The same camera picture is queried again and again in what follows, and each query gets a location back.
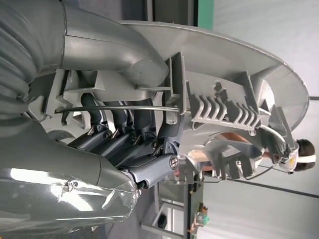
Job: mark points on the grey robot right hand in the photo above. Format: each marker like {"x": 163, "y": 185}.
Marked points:
{"x": 50, "y": 151}

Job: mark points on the steel workbench table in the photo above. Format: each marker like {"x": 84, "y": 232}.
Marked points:
{"x": 190, "y": 214}

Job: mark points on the dark pillar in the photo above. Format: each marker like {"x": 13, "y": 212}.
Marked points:
{"x": 171, "y": 11}

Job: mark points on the person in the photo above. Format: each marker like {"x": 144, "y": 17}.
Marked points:
{"x": 306, "y": 148}

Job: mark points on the green panel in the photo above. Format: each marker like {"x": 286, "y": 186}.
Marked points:
{"x": 205, "y": 13}

